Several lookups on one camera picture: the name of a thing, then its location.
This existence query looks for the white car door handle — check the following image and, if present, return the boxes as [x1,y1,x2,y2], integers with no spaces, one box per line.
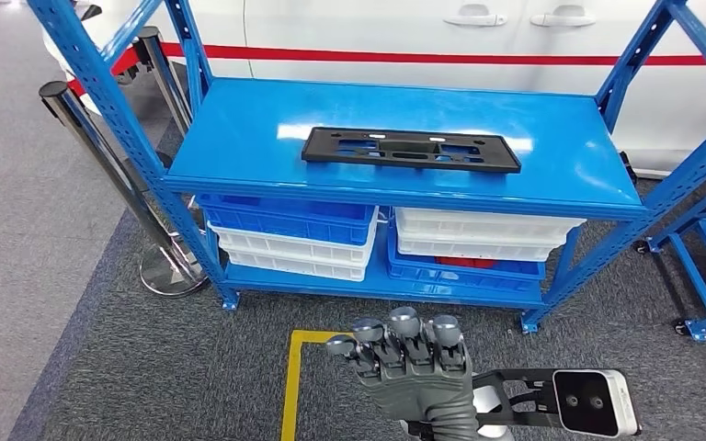
[529,5,597,28]
[442,5,508,28]

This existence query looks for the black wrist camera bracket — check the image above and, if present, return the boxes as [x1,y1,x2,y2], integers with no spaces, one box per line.
[472,367,560,430]

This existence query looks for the blue plastic bin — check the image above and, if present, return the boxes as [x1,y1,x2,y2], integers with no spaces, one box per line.
[386,225,547,292]
[196,193,380,247]

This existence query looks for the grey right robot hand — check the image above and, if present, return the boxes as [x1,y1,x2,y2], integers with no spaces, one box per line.
[325,307,477,423]

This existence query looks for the red barrier belt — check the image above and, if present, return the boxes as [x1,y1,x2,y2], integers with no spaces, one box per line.
[66,40,706,98]

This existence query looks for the black plastic plate frame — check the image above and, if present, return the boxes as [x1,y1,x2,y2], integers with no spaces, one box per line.
[301,126,523,175]

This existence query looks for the white car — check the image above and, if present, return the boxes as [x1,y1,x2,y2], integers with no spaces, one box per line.
[42,0,706,177]

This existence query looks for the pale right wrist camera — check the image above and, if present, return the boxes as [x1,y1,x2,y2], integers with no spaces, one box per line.
[552,367,643,439]

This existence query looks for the chrome stanchion post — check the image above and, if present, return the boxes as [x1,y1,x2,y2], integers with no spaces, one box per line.
[39,80,210,300]
[135,25,195,138]

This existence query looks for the red item in bin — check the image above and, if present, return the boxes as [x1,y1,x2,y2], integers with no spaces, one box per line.
[435,255,500,269]

